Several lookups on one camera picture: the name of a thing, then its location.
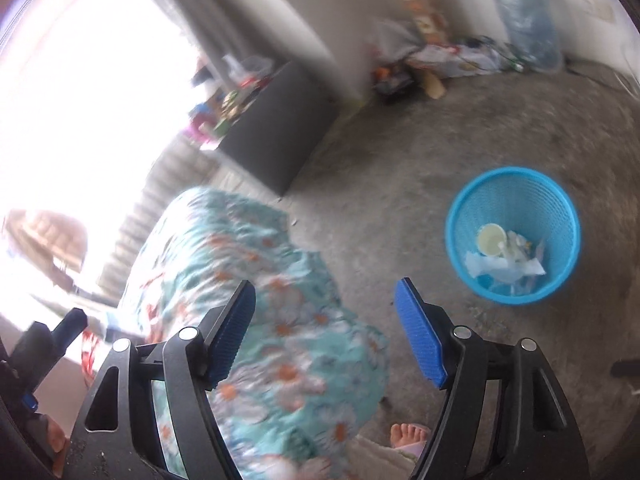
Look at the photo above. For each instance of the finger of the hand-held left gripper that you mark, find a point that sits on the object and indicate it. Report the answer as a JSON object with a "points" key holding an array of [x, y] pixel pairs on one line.
{"points": [[70, 330]]}

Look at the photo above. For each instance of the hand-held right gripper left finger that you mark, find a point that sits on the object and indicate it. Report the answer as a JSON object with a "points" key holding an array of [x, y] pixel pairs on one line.
{"points": [[230, 340]]}

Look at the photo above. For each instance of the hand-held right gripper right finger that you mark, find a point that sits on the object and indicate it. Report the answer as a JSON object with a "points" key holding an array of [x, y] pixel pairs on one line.
{"points": [[420, 335]]}

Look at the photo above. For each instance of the clear plastic bag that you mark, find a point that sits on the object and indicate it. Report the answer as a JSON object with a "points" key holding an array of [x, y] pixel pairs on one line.
{"points": [[500, 270]]}

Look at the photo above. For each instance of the blue plastic mesh basket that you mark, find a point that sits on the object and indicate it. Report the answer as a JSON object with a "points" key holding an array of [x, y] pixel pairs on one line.
{"points": [[550, 210]]}

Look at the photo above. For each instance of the person's left hand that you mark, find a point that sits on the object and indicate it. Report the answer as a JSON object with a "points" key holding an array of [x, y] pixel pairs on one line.
{"points": [[56, 435]]}

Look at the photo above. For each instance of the floral teal blanket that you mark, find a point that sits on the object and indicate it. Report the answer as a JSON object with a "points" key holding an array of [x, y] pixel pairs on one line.
{"points": [[300, 360]]}

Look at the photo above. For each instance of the beige puffer jacket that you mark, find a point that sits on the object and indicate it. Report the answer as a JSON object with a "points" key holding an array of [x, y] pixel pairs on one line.
{"points": [[50, 235]]}

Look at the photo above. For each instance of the person's foot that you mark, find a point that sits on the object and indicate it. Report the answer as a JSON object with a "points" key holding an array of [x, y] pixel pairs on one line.
{"points": [[407, 437]]}

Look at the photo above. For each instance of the metal window railing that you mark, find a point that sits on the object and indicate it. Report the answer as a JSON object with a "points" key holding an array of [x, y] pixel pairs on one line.
{"points": [[165, 185]]}

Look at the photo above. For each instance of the dark cabinet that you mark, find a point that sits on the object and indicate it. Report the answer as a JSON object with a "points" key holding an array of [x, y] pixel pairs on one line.
{"points": [[280, 135]]}

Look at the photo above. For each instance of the pink bottle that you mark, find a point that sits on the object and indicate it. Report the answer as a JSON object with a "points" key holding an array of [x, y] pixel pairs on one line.
{"points": [[196, 125]]}

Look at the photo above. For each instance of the pile of small boxes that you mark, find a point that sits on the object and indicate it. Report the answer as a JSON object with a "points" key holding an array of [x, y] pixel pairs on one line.
{"points": [[235, 105]]}

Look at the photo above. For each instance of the tan sandal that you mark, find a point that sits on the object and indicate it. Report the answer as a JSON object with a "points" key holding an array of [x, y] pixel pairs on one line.
{"points": [[434, 85]]}

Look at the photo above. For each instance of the black box with clutter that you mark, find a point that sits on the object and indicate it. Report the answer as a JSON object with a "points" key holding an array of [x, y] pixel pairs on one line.
{"points": [[395, 82]]}

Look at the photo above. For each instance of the translucent plastic bag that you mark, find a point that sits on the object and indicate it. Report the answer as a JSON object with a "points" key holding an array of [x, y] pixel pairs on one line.
{"points": [[247, 67]]}

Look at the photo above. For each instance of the white plastic bag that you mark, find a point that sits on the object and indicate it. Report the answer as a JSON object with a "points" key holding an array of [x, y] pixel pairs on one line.
{"points": [[400, 37]]}

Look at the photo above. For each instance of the large blue water jug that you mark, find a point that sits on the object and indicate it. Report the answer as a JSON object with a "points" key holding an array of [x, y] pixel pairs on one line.
{"points": [[525, 20]]}

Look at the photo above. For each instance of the tall patterned box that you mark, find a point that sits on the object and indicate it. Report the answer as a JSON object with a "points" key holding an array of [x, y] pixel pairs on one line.
{"points": [[415, 0]]}

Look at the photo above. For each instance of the grey curtain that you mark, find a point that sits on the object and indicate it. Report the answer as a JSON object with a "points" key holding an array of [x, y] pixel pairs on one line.
{"points": [[210, 0]]}

